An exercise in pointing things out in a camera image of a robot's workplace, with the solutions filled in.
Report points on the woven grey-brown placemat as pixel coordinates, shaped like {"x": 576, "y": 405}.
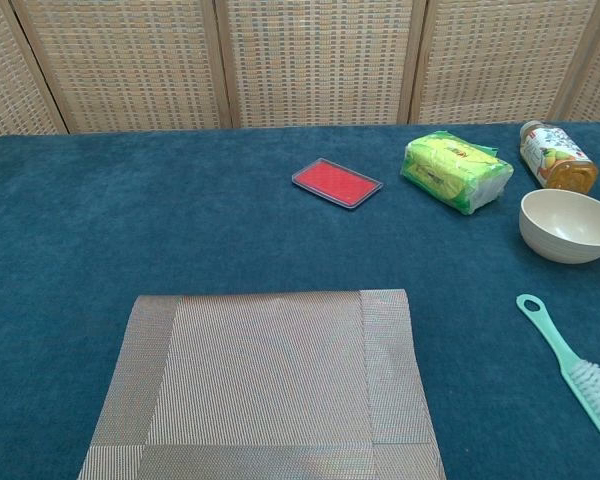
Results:
{"x": 265, "y": 380}

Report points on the cream ceramic bowl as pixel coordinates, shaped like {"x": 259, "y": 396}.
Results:
{"x": 550, "y": 245}

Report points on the red ink pad box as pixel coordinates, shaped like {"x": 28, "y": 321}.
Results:
{"x": 337, "y": 184}

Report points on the yellow-green snack pack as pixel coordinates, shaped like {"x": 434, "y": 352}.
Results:
{"x": 450, "y": 170}

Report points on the teal table cloth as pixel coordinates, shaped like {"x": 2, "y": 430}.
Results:
{"x": 130, "y": 225}

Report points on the tea drink bottle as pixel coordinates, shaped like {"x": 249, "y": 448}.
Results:
{"x": 555, "y": 155}

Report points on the mint green brush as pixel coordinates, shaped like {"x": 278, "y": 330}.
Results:
{"x": 560, "y": 350}

